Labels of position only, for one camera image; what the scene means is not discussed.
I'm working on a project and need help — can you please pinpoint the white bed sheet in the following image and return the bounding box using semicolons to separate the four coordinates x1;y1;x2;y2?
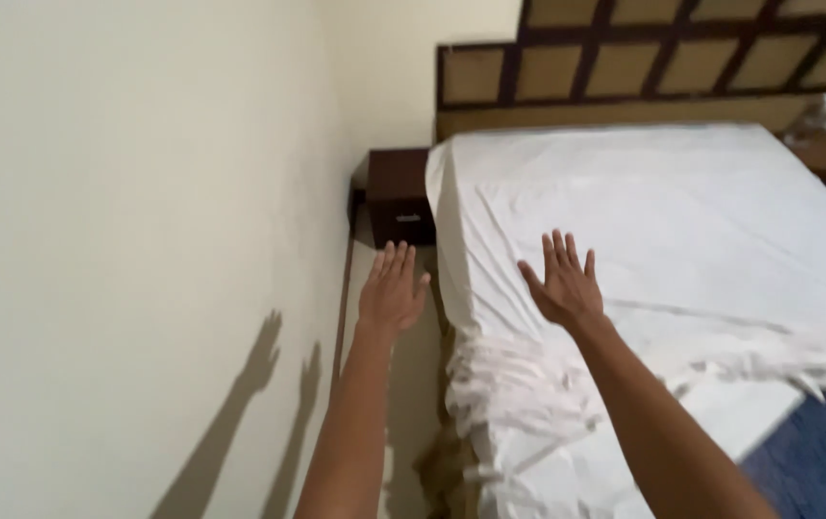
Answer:
425;122;826;519

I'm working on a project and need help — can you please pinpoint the blue mattress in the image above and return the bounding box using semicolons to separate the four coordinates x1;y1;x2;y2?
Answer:
739;391;826;519

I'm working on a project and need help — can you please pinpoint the person's left hand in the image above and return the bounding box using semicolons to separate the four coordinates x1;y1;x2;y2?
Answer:
357;240;433;334

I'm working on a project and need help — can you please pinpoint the person's right hand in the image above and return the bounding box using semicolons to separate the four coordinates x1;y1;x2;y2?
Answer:
517;228;606;332

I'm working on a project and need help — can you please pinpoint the brown panelled headboard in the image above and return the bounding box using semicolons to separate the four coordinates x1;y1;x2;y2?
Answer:
434;0;826;143

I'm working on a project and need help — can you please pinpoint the brown bed base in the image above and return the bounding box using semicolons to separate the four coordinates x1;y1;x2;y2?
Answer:
413;268;485;519

